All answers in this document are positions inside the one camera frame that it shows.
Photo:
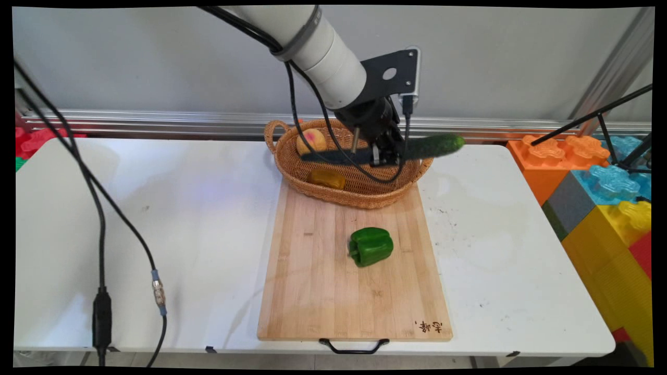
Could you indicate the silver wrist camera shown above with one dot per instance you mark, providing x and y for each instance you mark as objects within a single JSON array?
[{"x": 412, "y": 73}]

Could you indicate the pink yellow peach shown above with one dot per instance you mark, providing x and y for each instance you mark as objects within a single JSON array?
[{"x": 311, "y": 141}]

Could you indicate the aluminium frame post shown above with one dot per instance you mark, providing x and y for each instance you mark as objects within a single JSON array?
[{"x": 615, "y": 67}]

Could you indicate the orange giant building block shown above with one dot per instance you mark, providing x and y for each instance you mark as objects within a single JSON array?
[{"x": 536, "y": 166}]

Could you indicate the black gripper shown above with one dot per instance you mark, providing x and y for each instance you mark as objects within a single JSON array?
[{"x": 372, "y": 117}]

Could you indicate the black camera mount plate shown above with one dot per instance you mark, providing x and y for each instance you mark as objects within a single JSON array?
[{"x": 383, "y": 86}]

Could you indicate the aluminium rail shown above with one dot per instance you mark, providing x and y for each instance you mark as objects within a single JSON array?
[{"x": 156, "y": 122}]

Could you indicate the yellow orange fruit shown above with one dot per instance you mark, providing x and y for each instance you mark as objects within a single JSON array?
[{"x": 326, "y": 178}]

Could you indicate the woven wicker basket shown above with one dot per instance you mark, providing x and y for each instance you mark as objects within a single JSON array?
[{"x": 359, "y": 195}]

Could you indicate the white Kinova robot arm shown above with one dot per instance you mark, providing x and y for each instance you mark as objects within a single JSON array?
[{"x": 318, "y": 47}]

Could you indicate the red giant building block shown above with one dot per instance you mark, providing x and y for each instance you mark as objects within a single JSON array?
[
  {"x": 642, "y": 252},
  {"x": 36, "y": 140}
]

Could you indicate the grey giant building block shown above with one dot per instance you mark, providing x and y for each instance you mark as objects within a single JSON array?
[{"x": 568, "y": 205}]

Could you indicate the yellow giant building block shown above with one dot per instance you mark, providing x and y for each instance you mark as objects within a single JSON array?
[{"x": 609, "y": 271}]

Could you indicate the green cucumber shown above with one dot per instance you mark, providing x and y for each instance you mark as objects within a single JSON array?
[{"x": 435, "y": 146}]

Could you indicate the black tripod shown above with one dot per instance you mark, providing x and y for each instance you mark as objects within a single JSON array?
[{"x": 599, "y": 112}]

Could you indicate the green giant building block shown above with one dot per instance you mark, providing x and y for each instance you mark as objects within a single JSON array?
[{"x": 20, "y": 163}]

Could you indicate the blue giant building block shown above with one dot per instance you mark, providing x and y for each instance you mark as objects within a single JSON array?
[{"x": 609, "y": 182}]

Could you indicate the green bell pepper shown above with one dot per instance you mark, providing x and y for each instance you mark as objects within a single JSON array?
[{"x": 371, "y": 247}]

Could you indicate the bamboo cutting board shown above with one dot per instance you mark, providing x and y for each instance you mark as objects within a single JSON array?
[{"x": 323, "y": 302}]

